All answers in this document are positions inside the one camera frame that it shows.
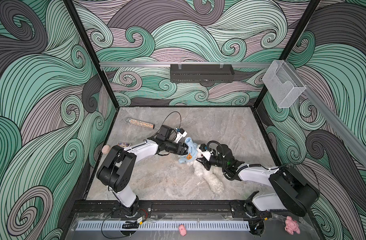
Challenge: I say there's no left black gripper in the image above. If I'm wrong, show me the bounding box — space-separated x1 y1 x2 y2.
164 141 193 157

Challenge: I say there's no white teddy bear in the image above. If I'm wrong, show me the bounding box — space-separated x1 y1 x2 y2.
187 148 224 195

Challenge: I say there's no light blue fleece hoodie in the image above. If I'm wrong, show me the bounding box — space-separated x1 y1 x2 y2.
179 137 201 164

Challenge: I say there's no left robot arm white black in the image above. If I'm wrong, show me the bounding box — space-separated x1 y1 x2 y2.
97 125 189 215

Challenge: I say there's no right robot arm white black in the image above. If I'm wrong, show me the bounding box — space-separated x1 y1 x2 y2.
197 144 320 217

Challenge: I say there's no glass tube with sprinkles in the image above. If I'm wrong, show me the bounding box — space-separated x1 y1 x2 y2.
126 117 155 130

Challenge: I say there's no small colourful card pack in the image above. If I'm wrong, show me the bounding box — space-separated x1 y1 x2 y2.
117 142 132 148

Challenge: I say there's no pink round ball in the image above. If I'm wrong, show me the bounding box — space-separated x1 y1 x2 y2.
102 145 111 155

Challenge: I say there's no small pink toy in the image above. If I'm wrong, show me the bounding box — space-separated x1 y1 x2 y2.
178 225 187 237

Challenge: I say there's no pink plush pig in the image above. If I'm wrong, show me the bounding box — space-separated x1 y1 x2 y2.
285 216 301 235

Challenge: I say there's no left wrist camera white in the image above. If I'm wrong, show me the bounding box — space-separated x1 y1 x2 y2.
174 128 187 143

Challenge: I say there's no right camera black cable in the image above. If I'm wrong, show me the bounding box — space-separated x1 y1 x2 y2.
206 140 224 155

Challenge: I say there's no camera black cable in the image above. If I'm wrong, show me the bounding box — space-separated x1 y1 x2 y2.
161 111 183 133
206 140 224 155

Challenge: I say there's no left camera black cable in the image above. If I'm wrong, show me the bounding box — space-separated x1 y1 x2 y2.
161 111 183 133

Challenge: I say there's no black wall tray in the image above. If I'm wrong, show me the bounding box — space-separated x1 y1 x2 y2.
170 65 235 84

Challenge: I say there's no aluminium rail back wall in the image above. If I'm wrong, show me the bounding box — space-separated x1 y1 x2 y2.
99 61 271 69

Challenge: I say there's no aluminium rail wall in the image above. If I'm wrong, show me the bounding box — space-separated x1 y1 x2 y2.
99 61 271 69
288 64 366 169

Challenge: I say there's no white slotted cable duct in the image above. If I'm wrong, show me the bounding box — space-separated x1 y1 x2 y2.
76 221 250 232

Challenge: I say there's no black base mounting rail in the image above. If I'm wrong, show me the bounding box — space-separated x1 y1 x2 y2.
71 200 249 218

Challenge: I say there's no clear plastic wall bin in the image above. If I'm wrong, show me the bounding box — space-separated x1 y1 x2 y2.
262 60 306 109

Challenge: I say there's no aluminium rail right wall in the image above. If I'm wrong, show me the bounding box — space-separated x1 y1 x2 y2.
288 64 366 169

